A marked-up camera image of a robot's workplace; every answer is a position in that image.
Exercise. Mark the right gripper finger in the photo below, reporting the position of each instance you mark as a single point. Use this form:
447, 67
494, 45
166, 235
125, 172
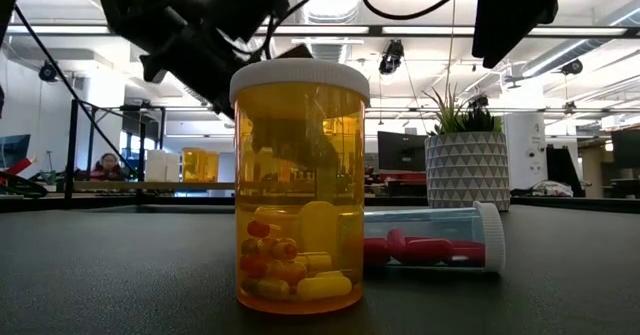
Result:
490, 45

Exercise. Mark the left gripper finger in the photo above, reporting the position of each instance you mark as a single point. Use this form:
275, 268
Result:
297, 53

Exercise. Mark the large amber pill bottle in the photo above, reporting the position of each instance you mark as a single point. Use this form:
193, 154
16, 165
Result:
280, 190

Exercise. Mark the blue bottle red capsules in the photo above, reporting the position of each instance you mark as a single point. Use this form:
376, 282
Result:
450, 250

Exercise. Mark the black ceiling spotlight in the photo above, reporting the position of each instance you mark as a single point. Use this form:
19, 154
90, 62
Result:
572, 67
49, 71
391, 56

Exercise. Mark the white cylindrical column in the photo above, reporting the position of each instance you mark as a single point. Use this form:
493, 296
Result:
525, 150

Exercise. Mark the succulent in white patterned pot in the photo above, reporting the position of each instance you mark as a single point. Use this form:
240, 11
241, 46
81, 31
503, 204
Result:
467, 170

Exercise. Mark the black computer monitor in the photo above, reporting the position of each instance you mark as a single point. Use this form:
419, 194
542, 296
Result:
400, 150

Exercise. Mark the person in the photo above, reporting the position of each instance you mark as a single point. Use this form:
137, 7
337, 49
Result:
107, 167

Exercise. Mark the red storage box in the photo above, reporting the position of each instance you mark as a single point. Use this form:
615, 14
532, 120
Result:
405, 177

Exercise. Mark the dark computer monitor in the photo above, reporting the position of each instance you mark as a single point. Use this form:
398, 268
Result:
14, 150

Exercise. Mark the black table mat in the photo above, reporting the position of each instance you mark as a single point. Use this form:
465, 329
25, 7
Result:
100, 285

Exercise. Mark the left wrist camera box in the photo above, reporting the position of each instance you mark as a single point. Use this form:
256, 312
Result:
240, 0

